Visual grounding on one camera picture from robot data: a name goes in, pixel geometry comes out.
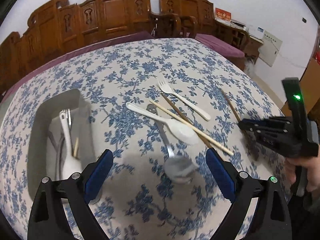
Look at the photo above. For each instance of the purple armchair cushion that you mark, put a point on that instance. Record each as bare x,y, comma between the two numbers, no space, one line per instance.
219,46

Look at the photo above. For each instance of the white router box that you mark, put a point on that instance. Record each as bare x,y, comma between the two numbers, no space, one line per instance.
256,32

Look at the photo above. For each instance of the steel smiley spoon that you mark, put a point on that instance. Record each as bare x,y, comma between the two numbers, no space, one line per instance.
178,168

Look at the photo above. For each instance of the white electrical panel box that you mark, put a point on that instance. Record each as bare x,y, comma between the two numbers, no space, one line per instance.
270,48

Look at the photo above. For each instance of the right human hand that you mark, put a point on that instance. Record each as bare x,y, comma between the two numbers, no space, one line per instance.
302,166

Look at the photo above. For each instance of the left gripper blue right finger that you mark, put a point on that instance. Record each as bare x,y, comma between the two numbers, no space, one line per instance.
224,174

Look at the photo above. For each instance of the carved wooden sofa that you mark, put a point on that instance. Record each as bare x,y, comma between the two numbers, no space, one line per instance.
58,27

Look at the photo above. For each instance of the light bamboo chopstick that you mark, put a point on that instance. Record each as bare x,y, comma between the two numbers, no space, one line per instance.
199,132

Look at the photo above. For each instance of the white plastic fork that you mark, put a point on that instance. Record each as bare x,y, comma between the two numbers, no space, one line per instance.
164,87

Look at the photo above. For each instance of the dark brown chopstick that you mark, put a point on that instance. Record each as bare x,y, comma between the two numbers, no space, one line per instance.
206,142
231,106

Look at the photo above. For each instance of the metal rectangular tray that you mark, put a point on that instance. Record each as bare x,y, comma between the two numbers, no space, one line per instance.
47,147

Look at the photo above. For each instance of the purple sofa cushion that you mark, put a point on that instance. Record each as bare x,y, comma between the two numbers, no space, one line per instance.
140,36

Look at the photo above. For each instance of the carved wooden armchair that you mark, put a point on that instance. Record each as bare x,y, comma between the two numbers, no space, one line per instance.
201,10

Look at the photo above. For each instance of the red sign card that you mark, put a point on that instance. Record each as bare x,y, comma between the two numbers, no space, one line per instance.
222,15

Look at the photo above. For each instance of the steel fork in tray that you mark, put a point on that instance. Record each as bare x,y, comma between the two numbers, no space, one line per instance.
67,113

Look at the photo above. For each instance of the large white ceramic spoon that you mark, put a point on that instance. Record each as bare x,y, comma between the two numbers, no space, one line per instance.
179,130

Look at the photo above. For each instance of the wooden side table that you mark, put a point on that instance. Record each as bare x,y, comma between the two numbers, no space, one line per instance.
238,38

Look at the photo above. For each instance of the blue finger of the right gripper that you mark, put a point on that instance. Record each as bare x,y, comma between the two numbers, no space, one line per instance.
248,124

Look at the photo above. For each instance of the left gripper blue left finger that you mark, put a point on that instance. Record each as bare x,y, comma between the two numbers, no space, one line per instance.
95,174

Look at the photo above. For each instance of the light chopstick in tray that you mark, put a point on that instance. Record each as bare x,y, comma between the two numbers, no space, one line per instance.
75,149

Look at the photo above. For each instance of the blue floral tablecloth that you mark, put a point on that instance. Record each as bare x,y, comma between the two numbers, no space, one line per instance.
138,200

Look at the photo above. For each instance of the white spoon in tray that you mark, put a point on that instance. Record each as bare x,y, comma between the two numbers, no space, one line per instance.
71,164

